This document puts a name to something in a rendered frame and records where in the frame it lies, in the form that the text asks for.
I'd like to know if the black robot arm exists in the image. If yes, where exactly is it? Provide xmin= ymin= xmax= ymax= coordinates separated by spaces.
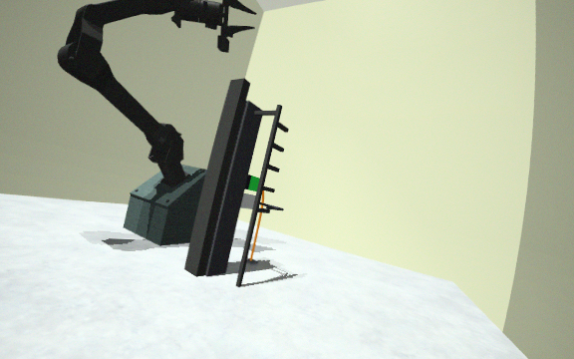
xmin=57 ymin=0 xmax=199 ymax=187

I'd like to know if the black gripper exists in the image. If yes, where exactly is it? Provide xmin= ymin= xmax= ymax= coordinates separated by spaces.
xmin=198 ymin=0 xmax=256 ymax=53

